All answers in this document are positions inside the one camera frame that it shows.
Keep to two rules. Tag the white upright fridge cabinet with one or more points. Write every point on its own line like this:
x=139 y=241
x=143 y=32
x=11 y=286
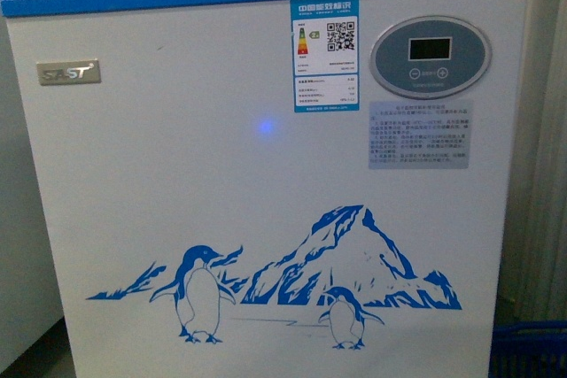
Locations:
x=33 y=333

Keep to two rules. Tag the white blue chest freezer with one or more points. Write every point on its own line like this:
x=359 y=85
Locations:
x=200 y=227

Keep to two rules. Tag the white instruction sticker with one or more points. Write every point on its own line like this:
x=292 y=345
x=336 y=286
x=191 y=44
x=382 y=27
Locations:
x=412 y=135

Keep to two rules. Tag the blue energy rating label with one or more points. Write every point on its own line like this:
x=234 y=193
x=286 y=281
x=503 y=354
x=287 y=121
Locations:
x=325 y=41

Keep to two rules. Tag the grey oval control panel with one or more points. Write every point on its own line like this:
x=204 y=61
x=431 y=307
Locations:
x=430 y=57

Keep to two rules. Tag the silver SAST brand plate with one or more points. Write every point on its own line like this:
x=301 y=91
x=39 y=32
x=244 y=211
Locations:
x=69 y=72

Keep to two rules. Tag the blue plastic shopping basket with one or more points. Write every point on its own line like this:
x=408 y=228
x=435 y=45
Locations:
x=529 y=349

